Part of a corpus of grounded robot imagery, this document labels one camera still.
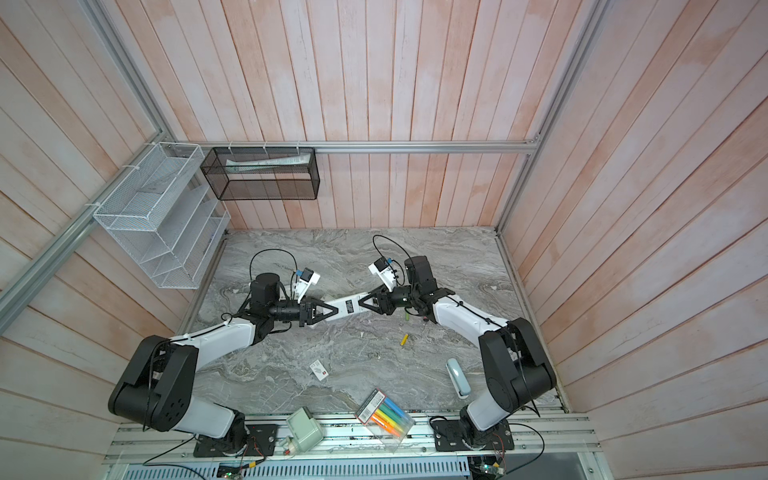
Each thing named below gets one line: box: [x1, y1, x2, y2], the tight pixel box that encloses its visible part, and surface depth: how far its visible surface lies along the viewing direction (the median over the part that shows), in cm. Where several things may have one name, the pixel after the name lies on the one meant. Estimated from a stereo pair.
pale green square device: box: [286, 407, 324, 452], surface depth 73 cm
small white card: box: [309, 359, 329, 381], surface depth 85 cm
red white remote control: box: [325, 292, 370, 321], surface depth 81 cm
